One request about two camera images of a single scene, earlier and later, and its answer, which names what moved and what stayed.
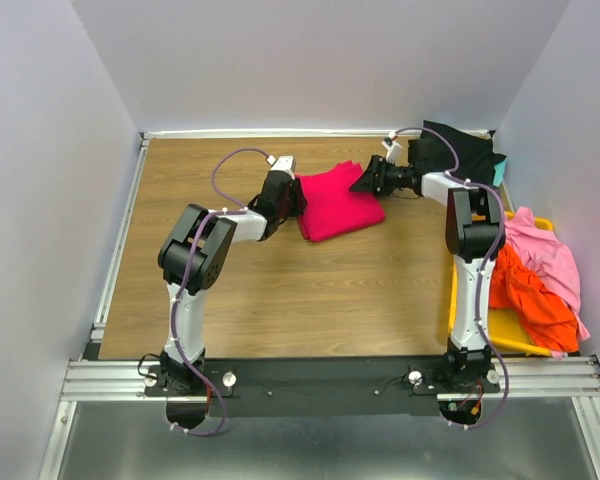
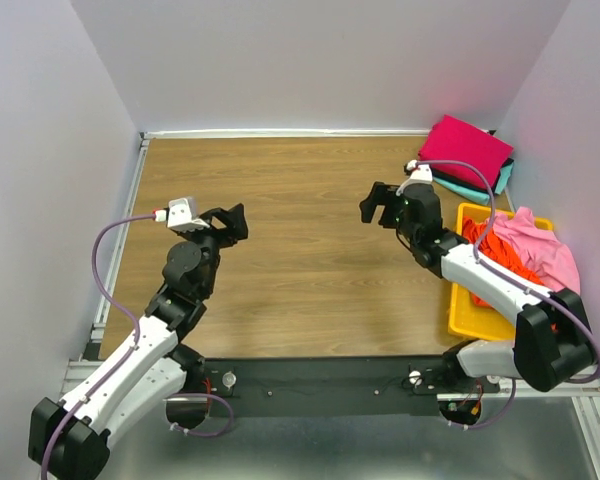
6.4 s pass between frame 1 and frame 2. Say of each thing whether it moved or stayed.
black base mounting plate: stayed
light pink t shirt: stayed
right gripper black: moved
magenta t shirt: moved
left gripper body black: moved
